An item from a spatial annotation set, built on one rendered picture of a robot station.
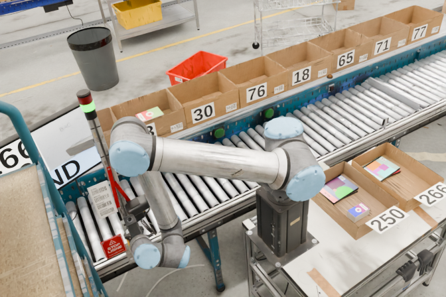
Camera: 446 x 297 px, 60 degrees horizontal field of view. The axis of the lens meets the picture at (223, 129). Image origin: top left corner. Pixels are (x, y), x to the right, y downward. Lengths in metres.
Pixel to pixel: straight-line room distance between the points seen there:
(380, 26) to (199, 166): 2.72
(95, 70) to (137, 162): 3.72
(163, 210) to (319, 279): 0.78
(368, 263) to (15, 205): 1.52
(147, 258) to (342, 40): 2.46
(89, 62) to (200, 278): 2.94
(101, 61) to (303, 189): 3.74
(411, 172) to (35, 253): 2.04
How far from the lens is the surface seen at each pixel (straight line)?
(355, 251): 2.03
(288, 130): 1.49
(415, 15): 3.98
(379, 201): 2.25
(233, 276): 2.80
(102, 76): 4.91
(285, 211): 1.72
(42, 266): 0.86
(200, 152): 1.25
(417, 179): 2.43
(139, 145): 1.19
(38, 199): 1.00
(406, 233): 2.16
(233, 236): 2.99
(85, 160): 1.78
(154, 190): 1.50
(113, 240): 1.97
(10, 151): 1.62
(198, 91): 2.77
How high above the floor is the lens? 2.37
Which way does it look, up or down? 37 degrees down
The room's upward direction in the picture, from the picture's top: 6 degrees counter-clockwise
